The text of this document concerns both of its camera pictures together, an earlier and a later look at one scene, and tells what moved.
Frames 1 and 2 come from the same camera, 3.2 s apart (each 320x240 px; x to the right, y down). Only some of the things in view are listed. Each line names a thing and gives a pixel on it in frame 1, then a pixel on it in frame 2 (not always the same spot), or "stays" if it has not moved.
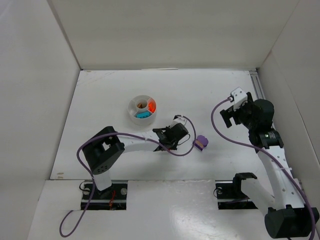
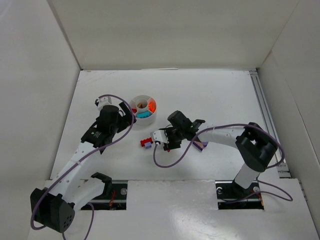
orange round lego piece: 151,104 stays
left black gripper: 162,137 to 124,116
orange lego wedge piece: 152,107 stays
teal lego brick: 143,115 stays
